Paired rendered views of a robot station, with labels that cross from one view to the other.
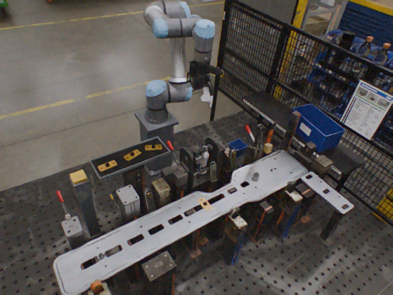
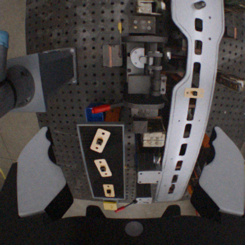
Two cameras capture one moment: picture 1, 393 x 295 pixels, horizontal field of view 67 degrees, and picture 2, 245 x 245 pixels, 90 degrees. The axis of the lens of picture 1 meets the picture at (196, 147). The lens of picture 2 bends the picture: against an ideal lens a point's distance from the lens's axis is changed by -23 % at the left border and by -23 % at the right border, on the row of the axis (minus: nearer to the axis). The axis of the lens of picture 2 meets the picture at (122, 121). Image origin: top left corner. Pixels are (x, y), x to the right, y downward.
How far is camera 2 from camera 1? 1.37 m
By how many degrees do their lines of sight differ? 66
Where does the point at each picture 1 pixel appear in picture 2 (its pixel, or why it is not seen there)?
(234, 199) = (210, 56)
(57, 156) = not seen: hidden behind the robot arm
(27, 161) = (10, 125)
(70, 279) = (172, 198)
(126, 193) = (147, 178)
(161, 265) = not seen: hidden behind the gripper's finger
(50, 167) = (17, 114)
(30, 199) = (68, 170)
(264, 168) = not seen: outside the picture
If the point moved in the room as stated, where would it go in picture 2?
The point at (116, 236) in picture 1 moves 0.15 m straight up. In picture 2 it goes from (166, 175) to (170, 198)
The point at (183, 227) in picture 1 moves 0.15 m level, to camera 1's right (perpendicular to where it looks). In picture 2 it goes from (199, 129) to (222, 104)
